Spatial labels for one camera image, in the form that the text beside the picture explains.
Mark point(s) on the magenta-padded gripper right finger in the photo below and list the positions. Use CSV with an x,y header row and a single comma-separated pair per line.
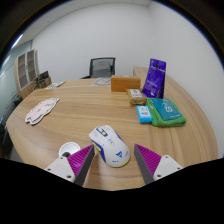
x,y
150,160

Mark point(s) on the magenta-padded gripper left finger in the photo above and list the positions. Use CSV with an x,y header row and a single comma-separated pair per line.
x,y
78,160

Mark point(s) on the white computer mouse blue accents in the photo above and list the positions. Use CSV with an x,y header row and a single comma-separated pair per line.
x,y
110,145

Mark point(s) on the white round cap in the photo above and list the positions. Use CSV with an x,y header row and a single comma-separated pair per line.
x,y
68,147

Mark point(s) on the green folded cloth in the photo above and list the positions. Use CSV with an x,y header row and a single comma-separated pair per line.
x,y
166,122

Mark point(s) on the small light blue box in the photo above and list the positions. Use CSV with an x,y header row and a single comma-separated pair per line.
x,y
144,114

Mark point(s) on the teal flat box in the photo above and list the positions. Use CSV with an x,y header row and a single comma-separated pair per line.
x,y
166,108

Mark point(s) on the small brown labelled box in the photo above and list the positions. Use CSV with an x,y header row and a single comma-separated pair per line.
x,y
136,96

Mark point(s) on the brown cardboard box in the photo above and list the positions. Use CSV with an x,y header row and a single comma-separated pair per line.
x,y
125,83

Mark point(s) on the purple upright box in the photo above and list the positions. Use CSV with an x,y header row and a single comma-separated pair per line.
x,y
155,78

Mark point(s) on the black office chair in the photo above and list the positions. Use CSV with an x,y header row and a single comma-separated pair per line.
x,y
7,116

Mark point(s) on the brown printed box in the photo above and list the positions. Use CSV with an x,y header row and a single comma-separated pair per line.
x,y
46,82

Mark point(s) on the black printed box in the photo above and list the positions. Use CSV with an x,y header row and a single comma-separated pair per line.
x,y
43,75

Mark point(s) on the grey mesh office chair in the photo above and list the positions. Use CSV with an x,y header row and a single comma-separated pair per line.
x,y
101,68

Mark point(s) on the beige cabinet with mesh doors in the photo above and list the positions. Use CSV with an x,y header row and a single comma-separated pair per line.
x,y
26,70

